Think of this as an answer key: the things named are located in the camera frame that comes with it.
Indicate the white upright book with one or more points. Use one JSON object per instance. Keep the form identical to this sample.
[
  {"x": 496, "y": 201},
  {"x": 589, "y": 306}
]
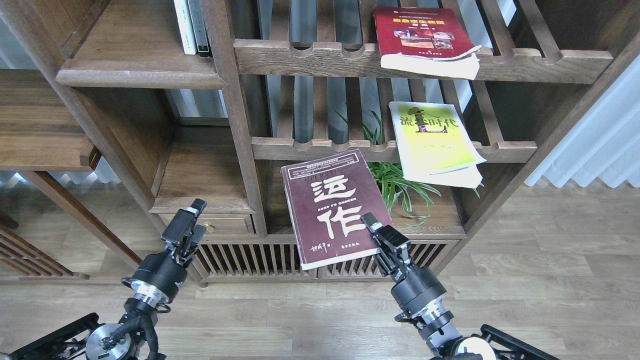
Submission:
[{"x": 185, "y": 26}]

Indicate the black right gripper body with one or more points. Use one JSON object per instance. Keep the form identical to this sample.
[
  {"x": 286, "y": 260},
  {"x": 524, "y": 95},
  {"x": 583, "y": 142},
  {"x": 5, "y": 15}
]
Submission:
[{"x": 417, "y": 290}]

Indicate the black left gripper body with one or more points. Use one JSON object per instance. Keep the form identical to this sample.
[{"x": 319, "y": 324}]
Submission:
[{"x": 160, "y": 276}]

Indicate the yellow-green book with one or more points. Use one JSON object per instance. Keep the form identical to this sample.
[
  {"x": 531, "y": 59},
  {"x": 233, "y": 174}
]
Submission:
[{"x": 433, "y": 145}]

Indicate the dark wooden bookshelf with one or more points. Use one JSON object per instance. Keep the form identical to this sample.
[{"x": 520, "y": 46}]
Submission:
[{"x": 279, "y": 89}]

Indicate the white curtain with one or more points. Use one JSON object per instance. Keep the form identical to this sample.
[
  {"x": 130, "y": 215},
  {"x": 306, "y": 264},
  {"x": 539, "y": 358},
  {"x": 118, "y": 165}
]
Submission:
[{"x": 605, "y": 143}]

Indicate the dark green upright book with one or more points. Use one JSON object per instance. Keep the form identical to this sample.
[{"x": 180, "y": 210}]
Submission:
[{"x": 201, "y": 37}]

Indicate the red book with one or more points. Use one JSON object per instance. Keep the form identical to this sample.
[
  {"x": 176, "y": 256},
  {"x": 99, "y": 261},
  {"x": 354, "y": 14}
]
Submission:
[{"x": 425, "y": 40}]

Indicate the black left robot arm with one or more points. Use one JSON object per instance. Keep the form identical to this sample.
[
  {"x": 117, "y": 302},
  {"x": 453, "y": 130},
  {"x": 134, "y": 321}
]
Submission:
[{"x": 87, "y": 337}]

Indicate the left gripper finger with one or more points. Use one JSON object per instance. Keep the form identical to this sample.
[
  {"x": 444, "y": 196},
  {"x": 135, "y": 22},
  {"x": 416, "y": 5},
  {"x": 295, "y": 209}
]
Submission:
[
  {"x": 184, "y": 220},
  {"x": 194, "y": 237}
]

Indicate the maroon book white characters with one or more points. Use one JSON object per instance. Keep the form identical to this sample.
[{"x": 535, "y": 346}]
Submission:
[{"x": 326, "y": 199}]

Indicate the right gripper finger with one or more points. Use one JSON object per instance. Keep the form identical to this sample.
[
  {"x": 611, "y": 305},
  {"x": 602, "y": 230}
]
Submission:
[{"x": 390, "y": 241}]

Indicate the green spider plant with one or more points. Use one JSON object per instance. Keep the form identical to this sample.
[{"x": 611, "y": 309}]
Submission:
[{"x": 390, "y": 180}]

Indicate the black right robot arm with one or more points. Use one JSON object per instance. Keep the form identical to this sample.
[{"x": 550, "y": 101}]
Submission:
[{"x": 446, "y": 343}]

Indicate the brass drawer knob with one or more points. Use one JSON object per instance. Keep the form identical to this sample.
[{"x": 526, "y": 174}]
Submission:
[{"x": 209, "y": 227}]

